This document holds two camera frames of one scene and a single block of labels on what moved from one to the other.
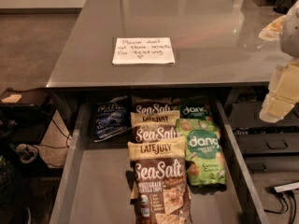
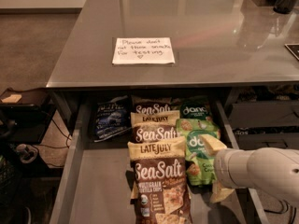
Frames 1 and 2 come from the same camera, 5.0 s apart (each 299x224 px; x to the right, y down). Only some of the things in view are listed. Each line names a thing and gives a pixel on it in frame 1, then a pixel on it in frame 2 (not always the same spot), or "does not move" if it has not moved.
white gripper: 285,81 -> 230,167
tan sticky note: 13,98 does not move
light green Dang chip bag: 204,159 does not move
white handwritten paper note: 142,50 does not move
